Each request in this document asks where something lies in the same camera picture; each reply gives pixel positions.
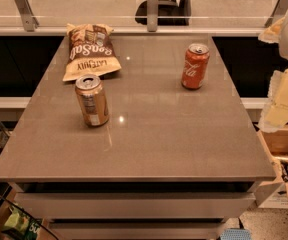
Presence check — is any right metal glass bracket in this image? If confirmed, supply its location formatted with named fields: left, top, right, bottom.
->
left=265, top=0, right=288, bottom=27

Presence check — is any metal glass bracket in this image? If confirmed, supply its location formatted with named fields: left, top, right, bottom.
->
left=14, top=0, right=39, bottom=32
left=265, top=0, right=288, bottom=27
left=147, top=0, right=158, bottom=32

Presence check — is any black office chair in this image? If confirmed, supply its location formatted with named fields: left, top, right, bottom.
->
left=134, top=0, right=196, bottom=27

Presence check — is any gold orange soda can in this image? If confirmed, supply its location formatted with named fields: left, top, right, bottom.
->
left=75, top=74, right=109, bottom=127

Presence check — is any green snack bag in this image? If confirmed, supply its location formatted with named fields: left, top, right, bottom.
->
left=1, top=207, right=41, bottom=240

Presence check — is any sea salt chips bag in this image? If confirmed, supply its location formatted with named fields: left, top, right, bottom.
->
left=63, top=24, right=121, bottom=82

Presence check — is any blue perforated object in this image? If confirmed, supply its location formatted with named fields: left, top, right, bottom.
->
left=220, top=229, right=252, bottom=240

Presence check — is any red cola can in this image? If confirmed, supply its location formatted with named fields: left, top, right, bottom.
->
left=181, top=43, right=210, bottom=89

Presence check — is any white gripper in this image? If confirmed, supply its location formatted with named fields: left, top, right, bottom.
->
left=258, top=13, right=288, bottom=133

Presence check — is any grey drawer cabinet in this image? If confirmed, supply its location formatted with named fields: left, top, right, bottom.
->
left=0, top=35, right=275, bottom=240

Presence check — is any left metal glass bracket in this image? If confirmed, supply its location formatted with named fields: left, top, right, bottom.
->
left=14, top=0, right=39, bottom=32

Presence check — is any middle metal glass bracket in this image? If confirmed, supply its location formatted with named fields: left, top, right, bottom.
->
left=147, top=0, right=158, bottom=32

